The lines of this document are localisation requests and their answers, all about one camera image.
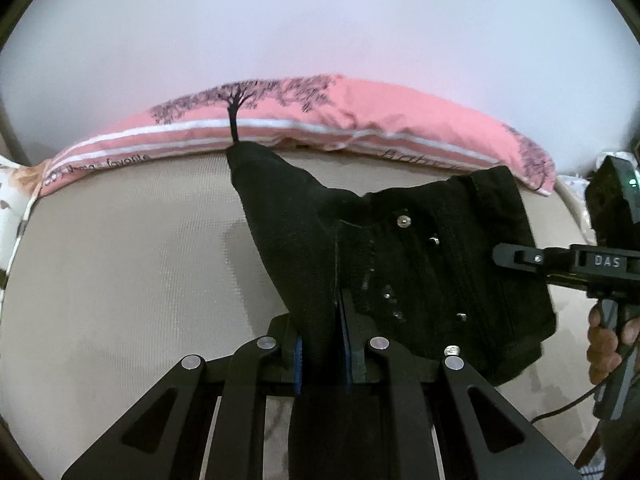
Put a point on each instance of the white floral cloth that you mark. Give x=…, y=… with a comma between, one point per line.
x=15, y=200

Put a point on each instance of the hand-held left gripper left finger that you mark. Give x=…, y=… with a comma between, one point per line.
x=299, y=365

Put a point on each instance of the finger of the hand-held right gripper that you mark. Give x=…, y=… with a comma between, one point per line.
x=530, y=257

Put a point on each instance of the person's right hand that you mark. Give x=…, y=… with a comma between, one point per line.
x=602, y=345

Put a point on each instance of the pink tree print pillow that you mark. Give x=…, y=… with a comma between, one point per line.
x=350, y=110

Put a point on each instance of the black pants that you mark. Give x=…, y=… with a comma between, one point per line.
x=425, y=270

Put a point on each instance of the beige woven bed mat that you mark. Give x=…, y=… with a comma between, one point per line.
x=125, y=260

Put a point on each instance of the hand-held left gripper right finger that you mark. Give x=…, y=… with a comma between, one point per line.
x=356, y=360

